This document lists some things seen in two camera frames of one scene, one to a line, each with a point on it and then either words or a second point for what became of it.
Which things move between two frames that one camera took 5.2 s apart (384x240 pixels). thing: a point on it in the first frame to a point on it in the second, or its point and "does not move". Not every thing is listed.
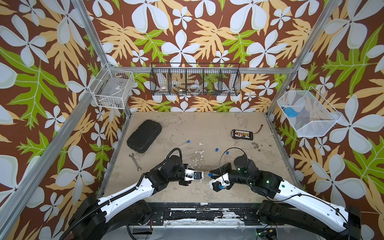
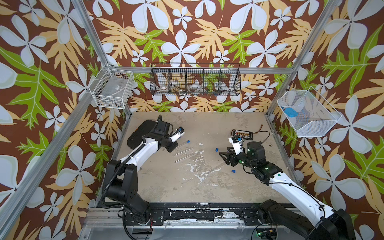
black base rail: [237, 214] does not move
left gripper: [182, 165] to [170, 148]
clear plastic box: [115, 87] does not move
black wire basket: [207, 79] does not move
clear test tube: [181, 145] does not move
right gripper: [222, 170] to [233, 156]
